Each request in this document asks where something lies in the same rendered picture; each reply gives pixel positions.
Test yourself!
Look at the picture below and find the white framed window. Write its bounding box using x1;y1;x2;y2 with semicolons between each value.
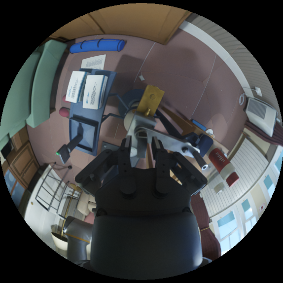
215;209;243;243

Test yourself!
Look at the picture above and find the black handheld device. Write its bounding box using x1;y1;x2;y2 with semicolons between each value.
56;134;83;165

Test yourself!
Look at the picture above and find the brown wooden cabinet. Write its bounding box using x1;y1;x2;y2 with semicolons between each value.
49;6;193;46

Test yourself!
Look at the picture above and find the white box blue print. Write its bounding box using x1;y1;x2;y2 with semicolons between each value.
82;74;109;110
65;71;91;104

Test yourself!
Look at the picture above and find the brown wooden cupboard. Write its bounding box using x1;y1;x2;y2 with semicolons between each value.
5;128;41;191

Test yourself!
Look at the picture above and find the blue cylinder stand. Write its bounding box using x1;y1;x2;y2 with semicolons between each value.
118;89;145;118

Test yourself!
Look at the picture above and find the grey regulator yoke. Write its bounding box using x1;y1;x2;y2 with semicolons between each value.
125;110;158;159

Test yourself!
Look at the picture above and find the small blue box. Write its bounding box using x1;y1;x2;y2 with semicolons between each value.
191;119;208;132

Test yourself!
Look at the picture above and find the white ventilated machine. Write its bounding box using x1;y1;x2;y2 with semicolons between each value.
245;97;279;138

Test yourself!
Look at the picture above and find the grey metal walking frame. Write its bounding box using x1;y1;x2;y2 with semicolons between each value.
35;161;77;214

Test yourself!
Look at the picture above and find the white bowl lamp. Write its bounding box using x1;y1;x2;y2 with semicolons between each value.
51;231;68;252

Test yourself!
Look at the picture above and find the blue rolled mat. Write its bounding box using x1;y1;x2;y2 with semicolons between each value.
69;38;126;54

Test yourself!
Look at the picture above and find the wooden side table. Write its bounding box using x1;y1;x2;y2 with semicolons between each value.
159;106;229;160

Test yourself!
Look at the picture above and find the white paper sheet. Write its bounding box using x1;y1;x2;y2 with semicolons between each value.
80;54;107;70

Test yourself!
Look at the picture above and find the green cushioned sofa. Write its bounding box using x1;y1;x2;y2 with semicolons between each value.
0;39;68;152

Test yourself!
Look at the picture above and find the black T-bar handle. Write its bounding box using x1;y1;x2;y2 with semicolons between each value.
192;150;210;171

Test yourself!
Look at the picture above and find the cream oxygen cylinder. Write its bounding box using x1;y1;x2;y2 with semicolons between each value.
123;100;142;134

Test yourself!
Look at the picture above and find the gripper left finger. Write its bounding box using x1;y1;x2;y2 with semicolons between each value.
74;135;137;198

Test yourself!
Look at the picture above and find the brass regulator block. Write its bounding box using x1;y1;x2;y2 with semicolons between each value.
136;84;166;117

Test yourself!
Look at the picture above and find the grey floor plate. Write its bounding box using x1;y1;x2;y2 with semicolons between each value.
102;141;121;156

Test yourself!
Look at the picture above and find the beige armchair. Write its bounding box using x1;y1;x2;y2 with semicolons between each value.
76;192;98;218

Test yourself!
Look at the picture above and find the white wall box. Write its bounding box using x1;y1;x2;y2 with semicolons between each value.
213;182;226;196

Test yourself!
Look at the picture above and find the red and white cylinder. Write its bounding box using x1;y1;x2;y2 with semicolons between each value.
208;148;241;188

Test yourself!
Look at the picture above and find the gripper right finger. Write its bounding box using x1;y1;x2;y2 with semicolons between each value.
151;136;209;196

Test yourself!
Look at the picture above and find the dark red curtain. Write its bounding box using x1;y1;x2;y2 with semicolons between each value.
190;194;222;263
244;121;280;146

